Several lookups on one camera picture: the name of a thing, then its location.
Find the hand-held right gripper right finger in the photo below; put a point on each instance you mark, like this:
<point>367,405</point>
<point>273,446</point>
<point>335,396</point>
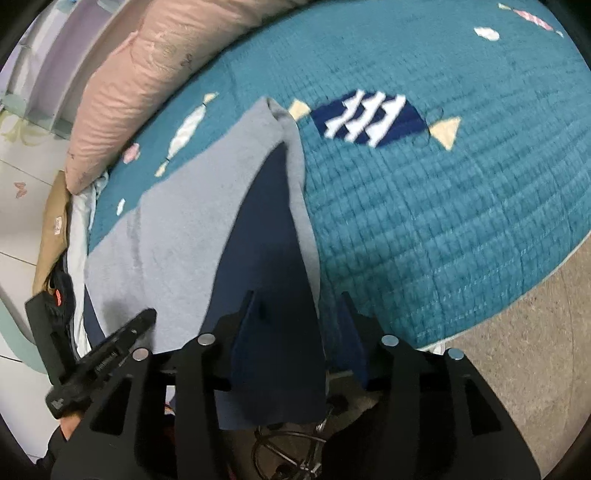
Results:
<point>353,341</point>

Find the pale green bunk bed frame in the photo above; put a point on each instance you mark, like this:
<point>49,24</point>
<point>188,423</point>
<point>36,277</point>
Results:
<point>18,337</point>

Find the lavender wall shelf unit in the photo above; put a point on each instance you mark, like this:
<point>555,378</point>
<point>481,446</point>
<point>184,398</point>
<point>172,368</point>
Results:
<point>69,60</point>

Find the white wardrobe with butterfly decals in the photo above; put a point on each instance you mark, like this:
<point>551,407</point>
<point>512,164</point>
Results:
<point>23,207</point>

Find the person's left forearm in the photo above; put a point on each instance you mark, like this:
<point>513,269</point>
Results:
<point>53,450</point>

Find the teal candy print bed mat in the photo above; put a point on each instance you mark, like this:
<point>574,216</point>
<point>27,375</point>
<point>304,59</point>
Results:
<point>415,207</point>

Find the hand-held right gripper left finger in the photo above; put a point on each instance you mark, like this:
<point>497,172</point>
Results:
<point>242,344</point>

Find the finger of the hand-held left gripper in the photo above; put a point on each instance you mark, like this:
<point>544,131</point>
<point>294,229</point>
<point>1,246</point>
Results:
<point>46,332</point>
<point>134,325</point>

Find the grey navy zip jacket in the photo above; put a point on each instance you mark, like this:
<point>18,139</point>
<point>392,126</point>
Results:
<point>184,221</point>

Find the person's left hand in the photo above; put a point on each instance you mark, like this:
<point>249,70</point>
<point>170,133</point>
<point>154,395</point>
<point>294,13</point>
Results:
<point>71,423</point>

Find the folded brown cloth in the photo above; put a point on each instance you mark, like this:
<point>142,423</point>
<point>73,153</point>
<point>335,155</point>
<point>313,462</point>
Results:
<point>53,230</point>

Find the white cloth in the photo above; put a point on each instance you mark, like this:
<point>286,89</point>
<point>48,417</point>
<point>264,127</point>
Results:
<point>78,230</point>

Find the pink pillow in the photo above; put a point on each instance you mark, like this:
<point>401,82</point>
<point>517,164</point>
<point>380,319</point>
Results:
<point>138,92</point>

